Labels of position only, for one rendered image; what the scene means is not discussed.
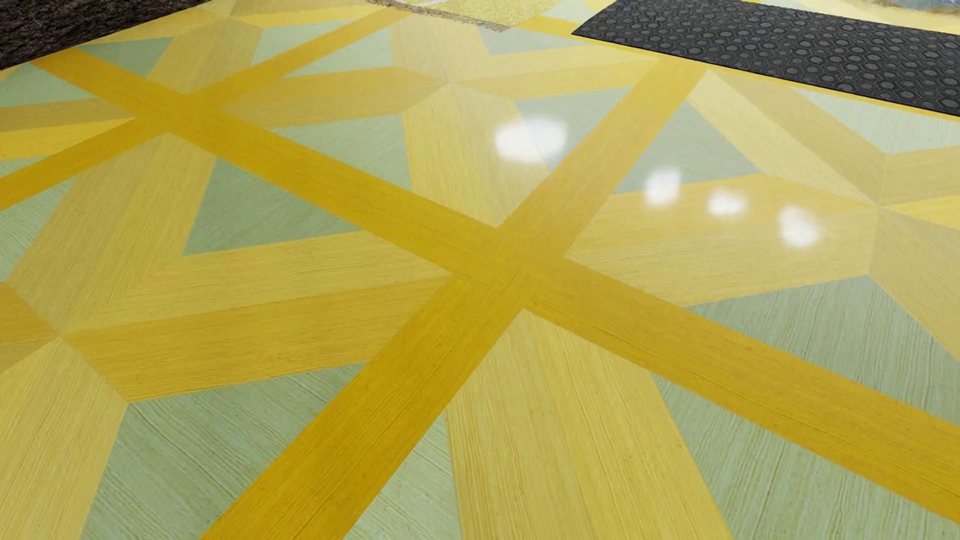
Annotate black hexagon pattern floor mat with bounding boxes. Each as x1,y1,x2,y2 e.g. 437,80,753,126
571,0,960,118

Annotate yellow speckled rug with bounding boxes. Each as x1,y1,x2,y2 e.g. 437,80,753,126
366,0,564,33

